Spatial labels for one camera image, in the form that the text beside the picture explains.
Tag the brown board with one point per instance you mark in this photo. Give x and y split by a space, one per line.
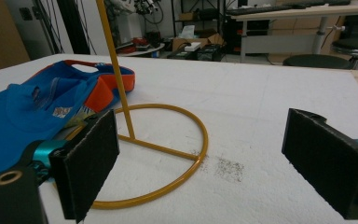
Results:
0 34

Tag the white small box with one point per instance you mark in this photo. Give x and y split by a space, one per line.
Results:
192 46

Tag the red tool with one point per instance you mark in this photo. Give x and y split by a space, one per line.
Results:
140 42

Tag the black crate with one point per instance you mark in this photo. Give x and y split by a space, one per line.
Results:
209 52

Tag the white round table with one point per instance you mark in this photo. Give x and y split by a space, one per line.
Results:
143 51

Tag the black metal shelf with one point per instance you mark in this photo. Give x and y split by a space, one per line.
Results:
175 18

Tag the beige desk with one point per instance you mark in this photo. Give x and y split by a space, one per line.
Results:
292 14

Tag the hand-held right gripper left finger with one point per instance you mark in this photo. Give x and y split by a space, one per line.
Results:
87 161

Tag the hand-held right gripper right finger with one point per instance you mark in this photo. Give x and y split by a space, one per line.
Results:
326 158

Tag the yellow metal stand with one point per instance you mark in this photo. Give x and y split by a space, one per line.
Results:
171 109

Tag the cardboard box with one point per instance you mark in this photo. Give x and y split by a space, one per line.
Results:
180 42

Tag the white foam board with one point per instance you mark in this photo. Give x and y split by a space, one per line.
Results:
254 93

